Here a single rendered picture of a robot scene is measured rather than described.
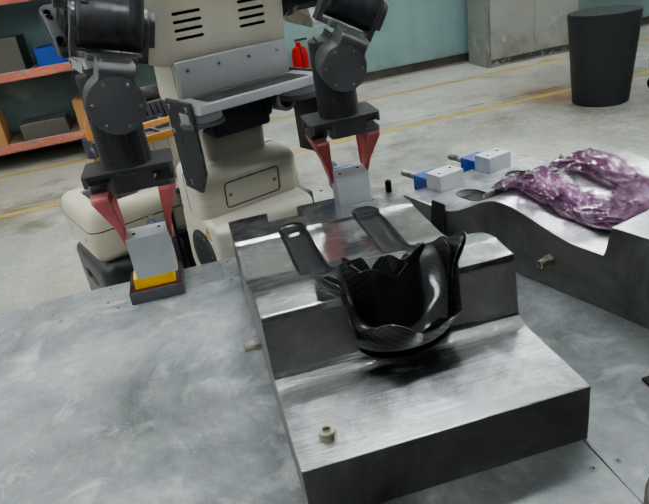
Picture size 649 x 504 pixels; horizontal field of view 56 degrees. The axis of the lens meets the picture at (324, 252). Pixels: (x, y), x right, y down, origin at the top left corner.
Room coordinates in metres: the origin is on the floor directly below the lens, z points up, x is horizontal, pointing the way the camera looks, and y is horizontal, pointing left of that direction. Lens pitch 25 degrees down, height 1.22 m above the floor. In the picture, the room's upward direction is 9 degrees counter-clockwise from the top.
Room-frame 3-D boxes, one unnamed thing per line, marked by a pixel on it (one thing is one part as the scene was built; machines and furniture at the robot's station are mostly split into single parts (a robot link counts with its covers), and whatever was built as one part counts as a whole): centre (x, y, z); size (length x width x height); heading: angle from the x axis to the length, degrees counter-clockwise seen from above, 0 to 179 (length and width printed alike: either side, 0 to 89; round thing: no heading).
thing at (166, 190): (0.71, 0.20, 0.99); 0.07 x 0.07 x 0.09; 10
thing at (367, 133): (0.88, -0.07, 0.97); 0.07 x 0.07 x 0.09; 10
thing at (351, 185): (0.92, -0.05, 0.91); 0.13 x 0.05 x 0.05; 10
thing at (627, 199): (0.79, -0.37, 0.90); 0.26 x 0.18 x 0.08; 28
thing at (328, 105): (0.87, -0.05, 1.04); 0.10 x 0.07 x 0.07; 100
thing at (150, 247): (0.75, 0.22, 0.93); 0.13 x 0.05 x 0.05; 11
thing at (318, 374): (0.64, -0.04, 0.87); 0.50 x 0.26 x 0.14; 10
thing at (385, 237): (0.66, -0.04, 0.92); 0.35 x 0.16 x 0.09; 10
